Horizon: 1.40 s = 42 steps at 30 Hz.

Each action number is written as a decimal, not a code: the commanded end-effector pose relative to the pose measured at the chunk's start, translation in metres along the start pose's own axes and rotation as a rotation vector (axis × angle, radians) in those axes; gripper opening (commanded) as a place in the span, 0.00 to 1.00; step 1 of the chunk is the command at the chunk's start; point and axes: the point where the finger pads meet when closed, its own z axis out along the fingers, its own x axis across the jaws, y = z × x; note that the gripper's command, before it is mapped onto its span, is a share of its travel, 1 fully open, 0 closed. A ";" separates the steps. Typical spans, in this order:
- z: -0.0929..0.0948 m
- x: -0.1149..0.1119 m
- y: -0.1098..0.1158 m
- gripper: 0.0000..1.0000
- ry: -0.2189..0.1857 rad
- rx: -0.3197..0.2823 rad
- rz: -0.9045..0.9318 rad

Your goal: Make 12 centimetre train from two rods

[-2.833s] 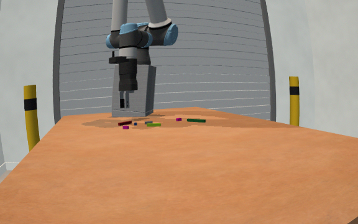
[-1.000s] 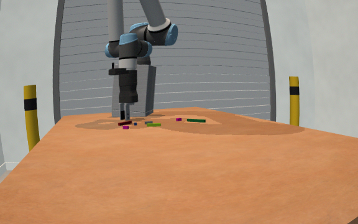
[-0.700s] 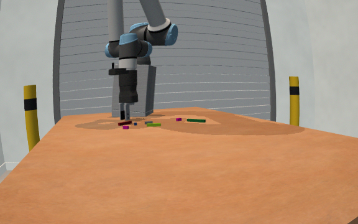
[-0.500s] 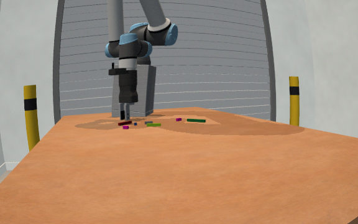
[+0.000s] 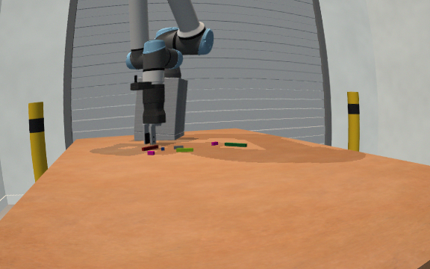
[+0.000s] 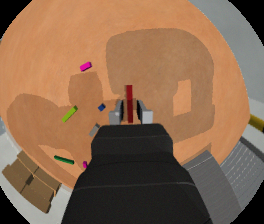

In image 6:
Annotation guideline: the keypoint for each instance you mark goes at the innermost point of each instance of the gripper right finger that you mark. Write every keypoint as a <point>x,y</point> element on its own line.
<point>144,115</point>

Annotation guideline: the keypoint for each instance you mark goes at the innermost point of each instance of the dark green rod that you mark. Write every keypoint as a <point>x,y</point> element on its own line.
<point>64,160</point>

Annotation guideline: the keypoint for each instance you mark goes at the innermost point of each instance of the dark red rod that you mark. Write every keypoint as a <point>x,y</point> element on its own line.
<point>129,103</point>

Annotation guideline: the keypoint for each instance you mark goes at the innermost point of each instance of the lime green rod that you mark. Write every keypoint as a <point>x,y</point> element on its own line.
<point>69,114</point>

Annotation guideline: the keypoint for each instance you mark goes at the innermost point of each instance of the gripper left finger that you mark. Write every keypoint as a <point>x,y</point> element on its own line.
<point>116,116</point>

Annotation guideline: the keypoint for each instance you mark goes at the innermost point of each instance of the grey rod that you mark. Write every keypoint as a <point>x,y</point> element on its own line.
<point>93,131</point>

